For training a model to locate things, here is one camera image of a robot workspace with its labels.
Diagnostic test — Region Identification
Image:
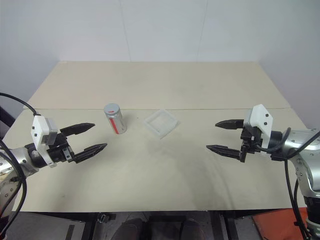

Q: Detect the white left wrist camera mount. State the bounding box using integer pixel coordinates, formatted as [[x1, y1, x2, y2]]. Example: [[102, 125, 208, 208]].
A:
[[30, 114, 59, 169]]

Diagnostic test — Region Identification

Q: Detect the orange floor mat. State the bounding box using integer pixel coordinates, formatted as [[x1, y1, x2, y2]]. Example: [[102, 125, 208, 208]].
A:
[[251, 206, 320, 240]]

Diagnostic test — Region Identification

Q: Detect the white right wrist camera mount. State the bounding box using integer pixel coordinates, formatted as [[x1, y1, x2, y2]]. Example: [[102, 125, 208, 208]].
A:
[[243, 103, 275, 158]]

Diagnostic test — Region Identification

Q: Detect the metal strap buckle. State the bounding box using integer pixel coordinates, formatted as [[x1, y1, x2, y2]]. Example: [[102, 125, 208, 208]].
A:
[[98, 212, 111, 224]]

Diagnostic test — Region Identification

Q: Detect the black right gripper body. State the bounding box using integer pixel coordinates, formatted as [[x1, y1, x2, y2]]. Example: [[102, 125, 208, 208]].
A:
[[239, 124, 264, 164]]

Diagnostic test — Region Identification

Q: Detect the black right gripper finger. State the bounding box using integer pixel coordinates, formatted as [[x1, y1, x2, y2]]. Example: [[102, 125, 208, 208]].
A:
[[205, 144, 242, 161], [214, 119, 244, 131]]

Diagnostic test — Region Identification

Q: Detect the clear square plastic tray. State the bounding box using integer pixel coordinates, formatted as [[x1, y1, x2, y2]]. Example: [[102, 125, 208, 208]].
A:
[[143, 108, 181, 140]]

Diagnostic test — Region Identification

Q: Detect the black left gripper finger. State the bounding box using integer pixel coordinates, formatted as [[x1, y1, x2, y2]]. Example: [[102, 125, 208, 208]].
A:
[[73, 142, 109, 165], [60, 122, 97, 139]]

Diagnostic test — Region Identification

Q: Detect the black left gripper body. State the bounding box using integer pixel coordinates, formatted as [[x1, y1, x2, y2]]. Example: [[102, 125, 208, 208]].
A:
[[46, 132, 76, 165]]

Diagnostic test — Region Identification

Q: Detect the grey lid of clear container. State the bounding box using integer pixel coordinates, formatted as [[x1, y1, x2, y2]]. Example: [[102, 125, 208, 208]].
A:
[[103, 102, 121, 119]]

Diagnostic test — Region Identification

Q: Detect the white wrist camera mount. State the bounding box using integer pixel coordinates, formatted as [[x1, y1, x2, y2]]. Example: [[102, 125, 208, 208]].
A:
[[30, 114, 59, 169], [243, 103, 275, 158]]

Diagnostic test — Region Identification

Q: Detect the black table frame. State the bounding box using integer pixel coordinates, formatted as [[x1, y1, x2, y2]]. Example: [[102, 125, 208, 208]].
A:
[[24, 209, 309, 240]]

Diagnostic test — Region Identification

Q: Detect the black slanted stand leg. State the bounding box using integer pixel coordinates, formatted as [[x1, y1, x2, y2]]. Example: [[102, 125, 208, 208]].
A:
[[0, 104, 16, 138]]

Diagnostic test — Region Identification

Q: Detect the silver red can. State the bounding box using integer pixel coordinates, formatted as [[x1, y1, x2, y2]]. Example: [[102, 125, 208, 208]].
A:
[[103, 102, 128, 136]]

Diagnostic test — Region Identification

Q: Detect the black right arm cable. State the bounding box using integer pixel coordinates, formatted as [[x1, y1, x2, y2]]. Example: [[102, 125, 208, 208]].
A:
[[256, 126, 320, 240]]

